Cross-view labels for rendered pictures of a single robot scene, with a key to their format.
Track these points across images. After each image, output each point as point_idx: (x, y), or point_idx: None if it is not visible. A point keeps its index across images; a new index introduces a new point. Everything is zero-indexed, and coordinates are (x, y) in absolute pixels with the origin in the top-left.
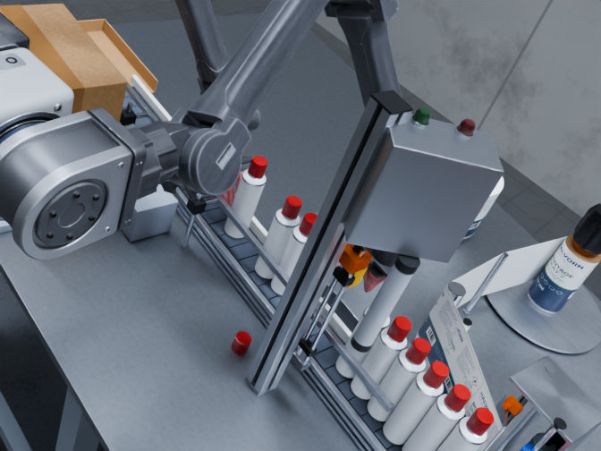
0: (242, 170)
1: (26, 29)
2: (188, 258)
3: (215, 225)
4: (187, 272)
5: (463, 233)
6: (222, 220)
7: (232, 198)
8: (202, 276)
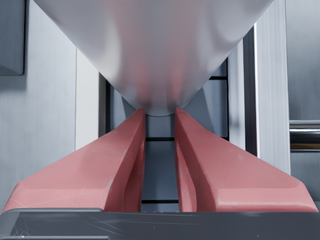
0: (63, 219)
1: None
2: (291, 94)
3: (209, 128)
4: (318, 51)
5: None
6: (170, 140)
7: (183, 118)
8: (286, 26)
